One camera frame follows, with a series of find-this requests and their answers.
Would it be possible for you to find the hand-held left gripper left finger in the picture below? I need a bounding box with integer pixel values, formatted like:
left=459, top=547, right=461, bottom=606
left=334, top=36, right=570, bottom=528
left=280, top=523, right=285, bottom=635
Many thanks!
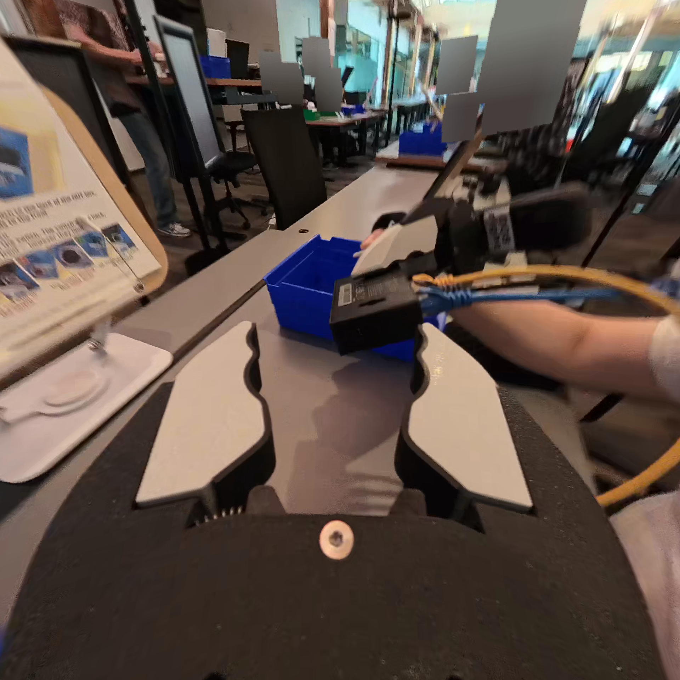
left=134, top=320, right=276, bottom=513

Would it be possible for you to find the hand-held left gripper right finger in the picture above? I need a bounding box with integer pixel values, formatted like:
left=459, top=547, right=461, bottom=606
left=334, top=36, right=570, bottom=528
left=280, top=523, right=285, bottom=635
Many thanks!
left=397, top=322, right=534, bottom=520

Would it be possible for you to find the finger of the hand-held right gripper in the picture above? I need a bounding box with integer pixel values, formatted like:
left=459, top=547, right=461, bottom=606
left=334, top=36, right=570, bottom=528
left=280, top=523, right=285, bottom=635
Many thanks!
left=351, top=215, right=440, bottom=279

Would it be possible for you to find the yellow ethernet cable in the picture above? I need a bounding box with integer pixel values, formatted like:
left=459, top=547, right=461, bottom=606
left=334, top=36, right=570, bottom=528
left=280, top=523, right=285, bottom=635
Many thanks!
left=412, top=264, right=680, bottom=509

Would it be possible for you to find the black network switch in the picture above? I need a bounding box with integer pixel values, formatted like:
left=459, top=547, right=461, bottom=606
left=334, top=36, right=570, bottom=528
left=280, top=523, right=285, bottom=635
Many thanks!
left=328, top=267, right=427, bottom=357

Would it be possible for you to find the blue ethernet cable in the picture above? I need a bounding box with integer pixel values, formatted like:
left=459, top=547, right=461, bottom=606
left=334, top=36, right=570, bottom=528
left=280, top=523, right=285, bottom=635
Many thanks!
left=413, top=287, right=625, bottom=315

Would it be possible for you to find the blue plastic bin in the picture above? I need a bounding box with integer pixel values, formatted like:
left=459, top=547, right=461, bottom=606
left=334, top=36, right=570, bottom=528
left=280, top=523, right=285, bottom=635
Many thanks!
left=263, top=234, right=444, bottom=363

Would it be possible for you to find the person's right forearm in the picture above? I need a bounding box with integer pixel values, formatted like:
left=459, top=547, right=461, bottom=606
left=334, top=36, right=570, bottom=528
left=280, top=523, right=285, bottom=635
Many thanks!
left=450, top=299, right=671, bottom=400

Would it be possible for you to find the white board stand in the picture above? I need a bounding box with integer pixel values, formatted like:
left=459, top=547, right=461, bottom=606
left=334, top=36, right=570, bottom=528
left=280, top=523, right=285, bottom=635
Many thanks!
left=0, top=319, right=175, bottom=485

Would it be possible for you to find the black office chair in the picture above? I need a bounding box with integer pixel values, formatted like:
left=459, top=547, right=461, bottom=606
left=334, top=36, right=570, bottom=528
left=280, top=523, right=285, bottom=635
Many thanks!
left=204, top=150, right=271, bottom=230

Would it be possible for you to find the instruction sheet board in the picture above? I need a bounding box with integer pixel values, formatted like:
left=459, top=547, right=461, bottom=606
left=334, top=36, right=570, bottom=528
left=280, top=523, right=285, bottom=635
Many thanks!
left=0, top=34, right=169, bottom=383

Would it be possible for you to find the framed monitor on stand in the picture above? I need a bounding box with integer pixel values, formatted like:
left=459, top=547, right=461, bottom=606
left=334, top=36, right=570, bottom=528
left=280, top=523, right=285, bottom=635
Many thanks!
left=153, top=14, right=228, bottom=250

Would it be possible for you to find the dark monitor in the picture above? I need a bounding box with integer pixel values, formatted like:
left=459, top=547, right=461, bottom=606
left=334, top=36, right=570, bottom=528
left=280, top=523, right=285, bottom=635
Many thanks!
left=5, top=34, right=131, bottom=181

